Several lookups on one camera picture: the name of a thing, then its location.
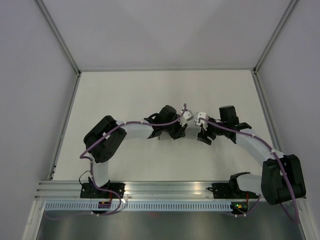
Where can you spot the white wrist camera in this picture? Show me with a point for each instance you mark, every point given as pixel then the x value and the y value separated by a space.
pixel 185 116
pixel 200 119

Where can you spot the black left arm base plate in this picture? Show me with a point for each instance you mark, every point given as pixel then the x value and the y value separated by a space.
pixel 88 191

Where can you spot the aluminium frame rail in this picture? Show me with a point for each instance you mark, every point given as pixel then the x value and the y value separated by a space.
pixel 133 190

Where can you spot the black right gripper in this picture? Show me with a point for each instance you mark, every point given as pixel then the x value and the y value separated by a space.
pixel 203 135

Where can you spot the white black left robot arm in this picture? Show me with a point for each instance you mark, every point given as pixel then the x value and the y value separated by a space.
pixel 105 138

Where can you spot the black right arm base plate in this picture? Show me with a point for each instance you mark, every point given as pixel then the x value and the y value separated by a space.
pixel 223 190

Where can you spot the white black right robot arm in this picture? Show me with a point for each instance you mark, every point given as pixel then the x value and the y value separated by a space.
pixel 281 177

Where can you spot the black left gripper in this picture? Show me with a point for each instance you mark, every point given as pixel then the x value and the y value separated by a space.
pixel 180 132

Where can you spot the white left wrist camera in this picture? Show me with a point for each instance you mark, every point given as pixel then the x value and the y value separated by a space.
pixel 185 116

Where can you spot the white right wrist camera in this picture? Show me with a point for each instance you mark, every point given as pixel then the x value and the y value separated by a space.
pixel 200 119

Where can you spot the white slotted cable duct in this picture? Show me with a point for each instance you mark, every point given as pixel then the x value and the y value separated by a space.
pixel 171 206

